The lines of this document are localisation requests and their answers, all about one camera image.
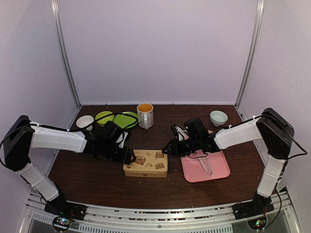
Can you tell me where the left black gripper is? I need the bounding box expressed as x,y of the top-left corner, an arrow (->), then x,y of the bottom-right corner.
101,141 -> 136,165

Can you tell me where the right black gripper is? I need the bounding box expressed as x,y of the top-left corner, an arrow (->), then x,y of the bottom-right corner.
162,136 -> 201,157

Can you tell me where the bear print tin lid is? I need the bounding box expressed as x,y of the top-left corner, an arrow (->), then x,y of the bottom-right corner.
123,150 -> 168,172

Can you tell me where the beige tin box base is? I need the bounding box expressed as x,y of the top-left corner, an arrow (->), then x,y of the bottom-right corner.
124,170 -> 168,178

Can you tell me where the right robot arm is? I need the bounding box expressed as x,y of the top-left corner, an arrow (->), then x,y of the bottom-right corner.
162,107 -> 294,215

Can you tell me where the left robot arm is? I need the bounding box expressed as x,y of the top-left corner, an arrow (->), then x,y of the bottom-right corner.
0,115 -> 136,216

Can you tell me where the pink plastic tray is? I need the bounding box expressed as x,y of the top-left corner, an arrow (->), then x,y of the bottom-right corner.
181,150 -> 231,183

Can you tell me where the green saucer plate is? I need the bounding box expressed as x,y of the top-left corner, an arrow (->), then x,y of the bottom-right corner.
114,111 -> 138,129

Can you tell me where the white floral mug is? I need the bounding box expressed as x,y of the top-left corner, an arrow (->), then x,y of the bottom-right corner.
137,103 -> 154,130

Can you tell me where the green small bowl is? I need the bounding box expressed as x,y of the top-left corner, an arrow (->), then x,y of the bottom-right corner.
95,111 -> 114,127

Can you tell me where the pale celadon tea bowl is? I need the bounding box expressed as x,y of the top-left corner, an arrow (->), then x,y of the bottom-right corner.
209,110 -> 228,127

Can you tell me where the black white dotted cup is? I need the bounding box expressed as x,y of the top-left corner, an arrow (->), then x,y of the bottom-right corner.
76,115 -> 94,131

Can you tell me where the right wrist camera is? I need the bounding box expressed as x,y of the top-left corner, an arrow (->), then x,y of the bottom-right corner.
171,125 -> 190,141

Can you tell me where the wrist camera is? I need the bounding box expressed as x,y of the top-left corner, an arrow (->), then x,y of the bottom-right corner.
171,125 -> 190,141
116,132 -> 129,148

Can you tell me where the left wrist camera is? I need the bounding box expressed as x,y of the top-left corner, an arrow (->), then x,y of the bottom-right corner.
116,132 -> 129,148

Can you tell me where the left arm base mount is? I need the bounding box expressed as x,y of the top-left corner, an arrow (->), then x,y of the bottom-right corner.
44,202 -> 86,233

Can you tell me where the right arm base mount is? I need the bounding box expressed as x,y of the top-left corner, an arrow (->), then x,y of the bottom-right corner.
232,200 -> 275,231

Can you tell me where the aluminium front rail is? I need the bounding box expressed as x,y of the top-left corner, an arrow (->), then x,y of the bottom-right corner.
17,191 -> 302,233

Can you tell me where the right aluminium frame post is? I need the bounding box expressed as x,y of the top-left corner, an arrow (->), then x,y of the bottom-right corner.
235,0 -> 265,109

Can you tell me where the aluminium frame post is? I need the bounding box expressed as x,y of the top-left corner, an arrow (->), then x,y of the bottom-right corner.
235,0 -> 265,109
51,0 -> 82,108

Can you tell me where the left aluminium frame post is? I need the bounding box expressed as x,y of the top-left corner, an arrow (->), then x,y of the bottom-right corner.
51,0 -> 82,108

